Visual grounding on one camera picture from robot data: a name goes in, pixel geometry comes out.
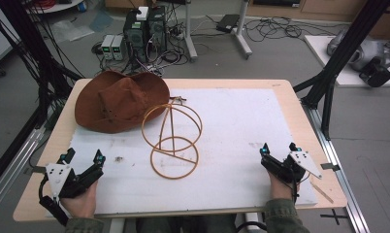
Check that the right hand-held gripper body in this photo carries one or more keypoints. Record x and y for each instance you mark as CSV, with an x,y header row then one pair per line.
x,y
290,168

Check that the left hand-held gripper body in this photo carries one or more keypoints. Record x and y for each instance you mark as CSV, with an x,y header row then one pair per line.
x,y
58,177

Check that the brown suede hat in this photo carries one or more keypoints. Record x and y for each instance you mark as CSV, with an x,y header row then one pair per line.
x,y
122,100

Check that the person's right hand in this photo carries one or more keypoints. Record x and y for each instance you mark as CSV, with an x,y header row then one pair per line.
x,y
280,189

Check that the person's left hand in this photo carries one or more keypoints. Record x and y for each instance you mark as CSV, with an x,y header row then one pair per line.
x,y
81,200

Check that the grey tape tab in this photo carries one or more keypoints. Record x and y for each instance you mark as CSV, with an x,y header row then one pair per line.
x,y
34,170
330,167

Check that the light wooden table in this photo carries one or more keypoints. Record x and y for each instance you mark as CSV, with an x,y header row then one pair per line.
x,y
312,129

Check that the white foam mat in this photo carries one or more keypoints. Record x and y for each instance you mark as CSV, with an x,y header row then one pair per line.
x,y
235,139

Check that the thin wooden stick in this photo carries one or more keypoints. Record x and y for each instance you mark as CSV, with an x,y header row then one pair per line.
x,y
322,193

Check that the white board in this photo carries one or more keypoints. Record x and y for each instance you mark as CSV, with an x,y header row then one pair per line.
x,y
345,64

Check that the black device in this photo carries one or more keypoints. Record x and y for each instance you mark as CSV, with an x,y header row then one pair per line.
x,y
376,73

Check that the grey power supply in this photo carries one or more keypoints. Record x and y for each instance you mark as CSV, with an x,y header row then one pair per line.
x,y
107,47
118,48

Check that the grey robot shell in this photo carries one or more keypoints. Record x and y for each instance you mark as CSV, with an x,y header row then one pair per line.
x,y
364,51

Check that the white stand leg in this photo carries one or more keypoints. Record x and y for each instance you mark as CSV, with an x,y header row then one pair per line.
x,y
189,32
243,32

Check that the clear plastic sheet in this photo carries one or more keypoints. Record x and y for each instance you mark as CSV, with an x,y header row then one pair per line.
x,y
74,29

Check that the black computer tower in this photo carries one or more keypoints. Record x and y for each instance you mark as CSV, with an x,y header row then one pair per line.
x,y
135,32
157,29

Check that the flat black box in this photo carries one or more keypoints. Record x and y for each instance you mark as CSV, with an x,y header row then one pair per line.
x,y
228,22

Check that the blue tape roll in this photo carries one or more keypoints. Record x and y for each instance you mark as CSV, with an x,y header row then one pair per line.
x,y
82,6

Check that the round white table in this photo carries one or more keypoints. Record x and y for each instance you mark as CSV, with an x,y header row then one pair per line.
x,y
55,6

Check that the white box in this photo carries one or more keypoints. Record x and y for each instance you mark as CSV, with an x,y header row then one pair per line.
x,y
142,13

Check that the aluminium rail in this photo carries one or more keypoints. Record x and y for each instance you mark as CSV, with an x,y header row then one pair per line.
x,y
12,165
340,181

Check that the black metal frame stand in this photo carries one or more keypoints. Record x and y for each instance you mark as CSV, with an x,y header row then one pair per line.
x,y
338,64
28,58

